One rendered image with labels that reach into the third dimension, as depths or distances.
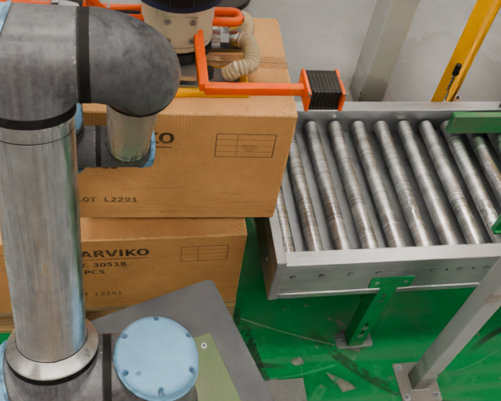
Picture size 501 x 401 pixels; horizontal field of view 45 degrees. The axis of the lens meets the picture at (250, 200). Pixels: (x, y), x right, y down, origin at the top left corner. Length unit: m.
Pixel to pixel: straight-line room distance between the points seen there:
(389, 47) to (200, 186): 1.58
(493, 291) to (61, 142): 1.29
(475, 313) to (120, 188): 1.06
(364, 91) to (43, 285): 2.40
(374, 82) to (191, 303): 1.88
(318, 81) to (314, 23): 2.39
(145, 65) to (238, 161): 0.83
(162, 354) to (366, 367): 1.34
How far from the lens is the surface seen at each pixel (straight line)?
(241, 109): 1.45
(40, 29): 0.74
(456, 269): 2.00
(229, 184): 1.61
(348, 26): 3.75
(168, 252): 1.89
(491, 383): 2.49
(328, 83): 1.33
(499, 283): 1.75
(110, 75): 0.73
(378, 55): 2.97
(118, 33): 0.74
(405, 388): 2.34
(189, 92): 1.46
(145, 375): 1.07
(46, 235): 0.87
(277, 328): 2.31
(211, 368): 1.38
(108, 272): 1.98
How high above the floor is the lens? 2.04
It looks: 51 degrees down
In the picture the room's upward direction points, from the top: 10 degrees clockwise
